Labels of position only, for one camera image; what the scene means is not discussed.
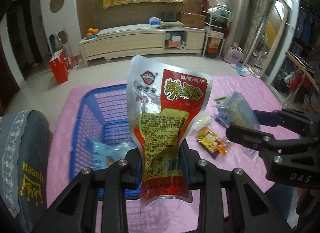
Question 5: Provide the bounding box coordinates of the purple yellow chips bag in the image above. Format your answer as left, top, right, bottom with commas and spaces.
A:
196, 127, 218, 159

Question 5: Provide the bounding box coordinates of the blue egg yolk pastry bag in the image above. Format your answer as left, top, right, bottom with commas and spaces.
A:
86, 139, 136, 170

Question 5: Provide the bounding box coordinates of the red silver snack pouch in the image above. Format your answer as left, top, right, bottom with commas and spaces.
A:
126, 55, 213, 210

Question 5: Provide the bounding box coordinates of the orange cone snack pack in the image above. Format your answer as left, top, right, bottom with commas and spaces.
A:
210, 137, 232, 159

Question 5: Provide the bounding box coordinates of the clear cracker pack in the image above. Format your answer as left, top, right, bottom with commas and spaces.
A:
191, 114, 213, 131

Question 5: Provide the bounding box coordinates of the green edged wafer pack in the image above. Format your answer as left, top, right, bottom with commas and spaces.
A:
214, 96, 227, 104

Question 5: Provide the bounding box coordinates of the pink tablecloth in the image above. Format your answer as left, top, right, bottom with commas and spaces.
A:
47, 68, 298, 232

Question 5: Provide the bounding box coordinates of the blue plastic basket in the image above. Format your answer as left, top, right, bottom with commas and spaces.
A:
69, 83, 146, 200

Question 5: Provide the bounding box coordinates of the pink gift bag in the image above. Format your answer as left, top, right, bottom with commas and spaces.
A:
223, 43, 244, 64

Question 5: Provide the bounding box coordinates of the arched floor mirror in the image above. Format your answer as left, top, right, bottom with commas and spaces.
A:
259, 0, 289, 77

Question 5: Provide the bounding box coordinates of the grey sofa with lace cover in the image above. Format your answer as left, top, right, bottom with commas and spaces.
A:
1, 110, 50, 232

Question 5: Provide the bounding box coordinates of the red paper bag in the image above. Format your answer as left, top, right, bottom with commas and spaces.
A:
48, 49, 68, 85

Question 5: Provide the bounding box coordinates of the cream TV cabinet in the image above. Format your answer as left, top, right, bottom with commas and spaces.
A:
79, 24, 205, 65

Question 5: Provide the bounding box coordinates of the white metal shelf rack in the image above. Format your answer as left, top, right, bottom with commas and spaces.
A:
201, 4, 232, 58

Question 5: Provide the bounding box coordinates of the plate of oranges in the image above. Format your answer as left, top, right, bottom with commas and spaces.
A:
85, 28, 99, 39

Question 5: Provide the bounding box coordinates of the cardboard box on cabinet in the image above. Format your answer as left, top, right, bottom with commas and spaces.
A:
179, 12, 206, 29

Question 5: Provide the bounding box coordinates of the blue tissue pack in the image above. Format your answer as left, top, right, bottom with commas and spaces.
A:
149, 17, 161, 26

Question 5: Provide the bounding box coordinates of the standing air conditioner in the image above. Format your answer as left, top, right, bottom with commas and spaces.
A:
221, 0, 250, 56

